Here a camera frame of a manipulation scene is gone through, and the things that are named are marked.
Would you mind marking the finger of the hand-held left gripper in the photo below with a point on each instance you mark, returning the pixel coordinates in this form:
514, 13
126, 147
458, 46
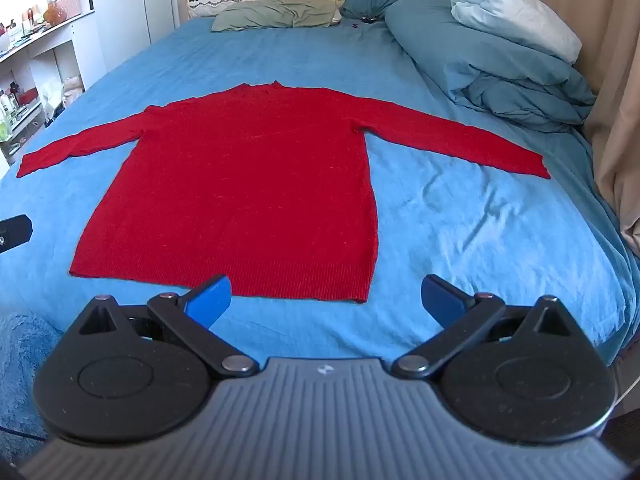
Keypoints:
15, 232

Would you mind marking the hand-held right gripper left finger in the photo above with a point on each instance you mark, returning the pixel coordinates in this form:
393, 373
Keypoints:
210, 302

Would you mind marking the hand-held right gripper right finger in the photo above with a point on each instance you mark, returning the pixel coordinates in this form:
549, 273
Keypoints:
440, 302

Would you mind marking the red towel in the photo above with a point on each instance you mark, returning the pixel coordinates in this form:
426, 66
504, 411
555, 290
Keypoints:
240, 190

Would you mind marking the bed with blue sheet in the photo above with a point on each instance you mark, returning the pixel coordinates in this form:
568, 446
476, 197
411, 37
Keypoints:
450, 230

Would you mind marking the green bottle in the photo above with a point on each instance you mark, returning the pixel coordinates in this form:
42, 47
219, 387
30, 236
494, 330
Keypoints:
5, 122

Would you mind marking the blue fluffy rug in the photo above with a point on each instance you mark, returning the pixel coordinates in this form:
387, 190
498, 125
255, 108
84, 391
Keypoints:
22, 360

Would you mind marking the beige bag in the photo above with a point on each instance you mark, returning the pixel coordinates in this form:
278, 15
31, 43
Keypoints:
73, 87

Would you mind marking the white shelf desk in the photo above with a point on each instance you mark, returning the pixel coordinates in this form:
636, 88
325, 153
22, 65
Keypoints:
45, 60

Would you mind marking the orange plush toy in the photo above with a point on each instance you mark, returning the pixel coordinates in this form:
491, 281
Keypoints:
54, 14

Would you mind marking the pink basket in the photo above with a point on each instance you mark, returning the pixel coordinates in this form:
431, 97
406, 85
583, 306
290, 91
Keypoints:
71, 4

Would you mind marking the teal bolster pillow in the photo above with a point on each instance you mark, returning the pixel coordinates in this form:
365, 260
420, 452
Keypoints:
500, 75

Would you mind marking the white wardrobe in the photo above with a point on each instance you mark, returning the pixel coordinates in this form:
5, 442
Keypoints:
130, 2

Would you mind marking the beige curtain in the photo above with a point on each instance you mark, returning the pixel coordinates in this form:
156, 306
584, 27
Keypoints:
615, 110

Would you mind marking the green pillow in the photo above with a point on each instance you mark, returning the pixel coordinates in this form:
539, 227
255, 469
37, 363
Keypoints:
272, 14

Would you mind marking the pale blue blanket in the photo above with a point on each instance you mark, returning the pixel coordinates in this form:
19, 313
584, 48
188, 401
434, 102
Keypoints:
520, 17

